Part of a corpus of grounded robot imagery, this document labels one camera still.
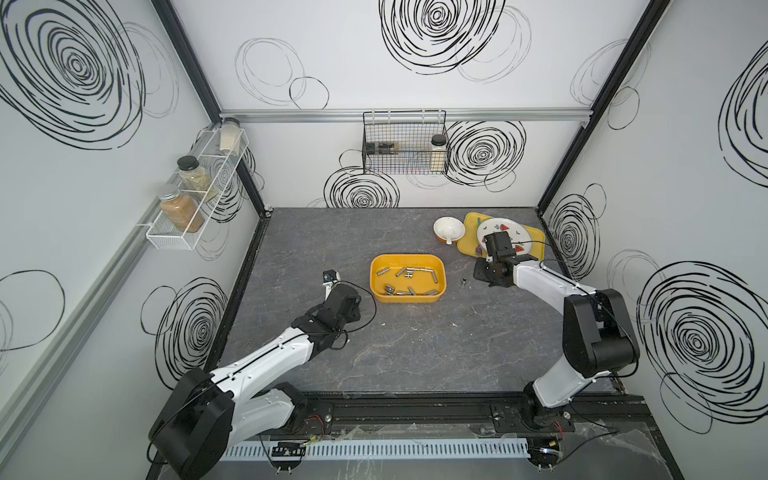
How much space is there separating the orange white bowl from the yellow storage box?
10 centimetres

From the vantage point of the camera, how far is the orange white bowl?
1100 mm

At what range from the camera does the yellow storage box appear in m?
0.96
